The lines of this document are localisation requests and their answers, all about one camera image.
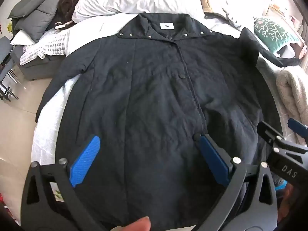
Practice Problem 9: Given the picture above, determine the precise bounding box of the black quilted coat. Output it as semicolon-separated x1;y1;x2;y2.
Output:
35;13;301;230

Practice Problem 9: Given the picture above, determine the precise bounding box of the person's right hand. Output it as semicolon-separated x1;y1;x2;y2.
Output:
278;183;300;222

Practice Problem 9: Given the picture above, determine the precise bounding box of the person's left hand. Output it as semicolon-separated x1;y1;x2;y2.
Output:
121;216;151;231

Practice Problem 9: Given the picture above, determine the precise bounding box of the cream fleece blanket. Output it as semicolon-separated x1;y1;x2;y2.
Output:
276;66;307;146

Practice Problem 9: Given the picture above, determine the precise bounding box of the green coral pattern cushion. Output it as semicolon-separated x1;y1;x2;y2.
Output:
254;17;300;54

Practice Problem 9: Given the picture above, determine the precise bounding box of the bookshelf with books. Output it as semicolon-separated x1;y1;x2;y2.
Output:
263;0;307;59

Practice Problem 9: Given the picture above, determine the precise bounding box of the dark grey bed base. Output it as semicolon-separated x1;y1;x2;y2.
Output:
10;45;65;81

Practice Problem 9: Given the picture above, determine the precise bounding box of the grey folding chair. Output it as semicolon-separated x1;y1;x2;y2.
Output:
1;37;21;101

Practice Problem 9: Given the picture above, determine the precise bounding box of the grey plaid sheet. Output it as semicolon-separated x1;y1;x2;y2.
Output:
19;29;69;66

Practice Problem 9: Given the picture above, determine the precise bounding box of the white patterned pillow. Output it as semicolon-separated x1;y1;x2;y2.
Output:
219;0;259;31

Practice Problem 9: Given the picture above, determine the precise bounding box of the light grey checked duvet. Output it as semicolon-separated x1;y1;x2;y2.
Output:
31;13;298;165

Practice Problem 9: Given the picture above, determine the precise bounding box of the grey padded quilt pile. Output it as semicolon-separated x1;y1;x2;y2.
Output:
8;0;59;43

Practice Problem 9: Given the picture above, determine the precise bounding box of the dark brown plush garment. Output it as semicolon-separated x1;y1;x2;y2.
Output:
51;0;79;30

